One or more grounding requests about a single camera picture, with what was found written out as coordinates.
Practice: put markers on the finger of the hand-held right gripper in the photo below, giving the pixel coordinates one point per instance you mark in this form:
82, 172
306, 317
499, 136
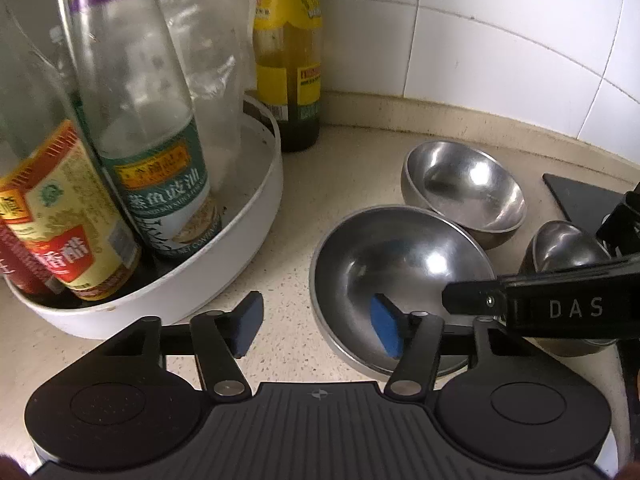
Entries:
620, 225
475, 297

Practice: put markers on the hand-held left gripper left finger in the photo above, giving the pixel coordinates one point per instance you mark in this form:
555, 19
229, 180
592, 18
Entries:
248, 320

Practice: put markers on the medium steel bowl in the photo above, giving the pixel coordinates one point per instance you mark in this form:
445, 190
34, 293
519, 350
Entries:
465, 185

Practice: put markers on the black gas stove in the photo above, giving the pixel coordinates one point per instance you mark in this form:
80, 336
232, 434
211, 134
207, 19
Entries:
575, 200

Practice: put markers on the large steel bowl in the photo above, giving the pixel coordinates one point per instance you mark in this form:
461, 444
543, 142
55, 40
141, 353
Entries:
400, 250

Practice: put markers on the white round tray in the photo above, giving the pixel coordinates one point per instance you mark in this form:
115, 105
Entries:
260, 195

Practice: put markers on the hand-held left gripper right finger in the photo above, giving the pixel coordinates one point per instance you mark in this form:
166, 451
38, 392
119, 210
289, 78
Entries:
387, 325

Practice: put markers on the clear plastic bag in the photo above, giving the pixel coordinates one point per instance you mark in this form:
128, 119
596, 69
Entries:
210, 60

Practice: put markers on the small steel bowl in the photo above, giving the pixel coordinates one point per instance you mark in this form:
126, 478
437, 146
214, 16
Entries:
555, 250

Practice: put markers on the green yellow label bottle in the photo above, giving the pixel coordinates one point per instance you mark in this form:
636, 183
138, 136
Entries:
285, 60

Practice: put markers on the purple label sauce bottle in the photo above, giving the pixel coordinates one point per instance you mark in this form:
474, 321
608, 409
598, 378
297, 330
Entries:
150, 185

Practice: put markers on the red label sauce bottle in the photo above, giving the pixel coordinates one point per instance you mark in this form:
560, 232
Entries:
20, 270

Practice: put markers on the yellow cap vinegar bottle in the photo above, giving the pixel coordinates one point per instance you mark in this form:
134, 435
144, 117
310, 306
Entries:
65, 220

